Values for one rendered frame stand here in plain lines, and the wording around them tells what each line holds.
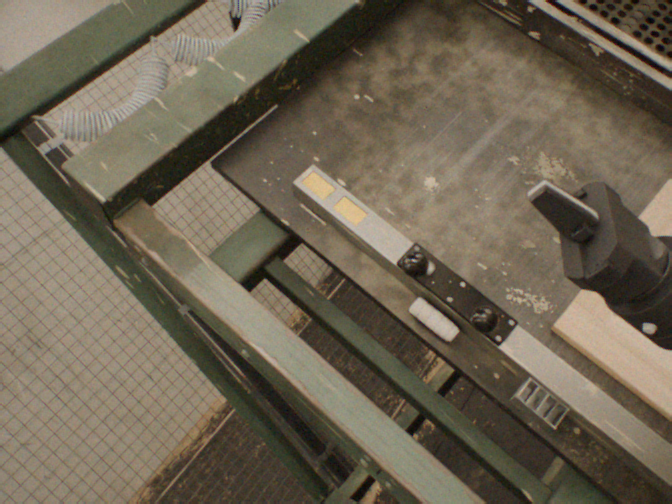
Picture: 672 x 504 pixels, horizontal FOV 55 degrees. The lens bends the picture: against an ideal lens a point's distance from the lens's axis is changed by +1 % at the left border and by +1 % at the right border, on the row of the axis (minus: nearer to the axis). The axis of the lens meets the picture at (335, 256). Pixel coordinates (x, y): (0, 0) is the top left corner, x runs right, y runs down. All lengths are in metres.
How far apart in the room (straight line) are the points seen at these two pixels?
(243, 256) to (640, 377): 0.65
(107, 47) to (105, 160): 0.57
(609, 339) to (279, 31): 0.75
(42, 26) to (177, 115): 5.17
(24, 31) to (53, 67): 4.61
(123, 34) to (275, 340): 0.90
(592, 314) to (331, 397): 0.44
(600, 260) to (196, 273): 0.61
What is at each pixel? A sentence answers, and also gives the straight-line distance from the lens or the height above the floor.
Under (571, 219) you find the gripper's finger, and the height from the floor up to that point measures 1.60.
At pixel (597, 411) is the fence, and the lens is 1.03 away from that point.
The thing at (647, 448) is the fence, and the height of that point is 1.15.
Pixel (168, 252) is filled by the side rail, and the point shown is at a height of 1.75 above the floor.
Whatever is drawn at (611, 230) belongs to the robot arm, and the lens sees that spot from 0.60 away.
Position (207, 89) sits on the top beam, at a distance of 1.12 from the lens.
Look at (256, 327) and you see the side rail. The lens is 0.96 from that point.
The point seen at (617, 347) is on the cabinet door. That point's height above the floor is 1.23.
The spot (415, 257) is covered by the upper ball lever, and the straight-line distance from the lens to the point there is 0.89.
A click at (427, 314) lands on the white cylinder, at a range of 1.01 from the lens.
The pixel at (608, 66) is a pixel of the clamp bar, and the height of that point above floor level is 1.49.
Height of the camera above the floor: 1.85
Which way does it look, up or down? 15 degrees down
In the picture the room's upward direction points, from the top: 39 degrees counter-clockwise
